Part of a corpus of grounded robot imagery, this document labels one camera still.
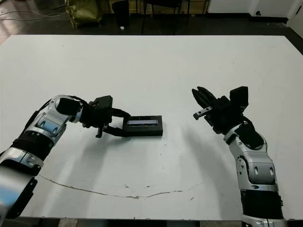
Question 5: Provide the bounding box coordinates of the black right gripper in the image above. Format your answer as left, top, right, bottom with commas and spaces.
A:
191, 86, 244, 135

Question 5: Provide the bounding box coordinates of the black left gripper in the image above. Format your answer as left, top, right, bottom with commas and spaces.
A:
79, 100, 131, 139

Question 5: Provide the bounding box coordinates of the black box lid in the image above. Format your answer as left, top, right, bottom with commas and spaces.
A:
122, 115, 163, 137

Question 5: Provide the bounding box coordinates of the black chair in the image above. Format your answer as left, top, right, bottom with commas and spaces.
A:
142, 0, 190, 35

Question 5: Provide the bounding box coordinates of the black upright bin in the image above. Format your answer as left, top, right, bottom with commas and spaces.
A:
112, 1, 130, 28

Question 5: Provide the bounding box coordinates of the olive gold bag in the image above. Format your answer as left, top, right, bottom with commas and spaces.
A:
65, 0, 104, 29

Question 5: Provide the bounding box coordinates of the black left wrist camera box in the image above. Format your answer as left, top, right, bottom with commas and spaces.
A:
93, 95, 113, 111

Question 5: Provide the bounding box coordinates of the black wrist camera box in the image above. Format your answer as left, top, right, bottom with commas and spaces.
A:
229, 86, 249, 108
93, 95, 113, 111

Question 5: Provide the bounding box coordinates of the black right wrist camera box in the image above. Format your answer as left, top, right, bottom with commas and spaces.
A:
229, 86, 249, 108

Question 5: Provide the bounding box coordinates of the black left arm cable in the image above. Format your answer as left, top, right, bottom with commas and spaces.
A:
45, 95, 89, 105

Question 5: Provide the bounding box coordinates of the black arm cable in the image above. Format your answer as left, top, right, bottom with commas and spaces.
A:
241, 113, 257, 129
45, 95, 89, 105

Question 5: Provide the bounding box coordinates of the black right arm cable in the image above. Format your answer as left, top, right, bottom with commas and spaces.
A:
241, 113, 257, 129

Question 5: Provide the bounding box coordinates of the thin white floor cable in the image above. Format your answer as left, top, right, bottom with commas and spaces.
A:
0, 6, 67, 22

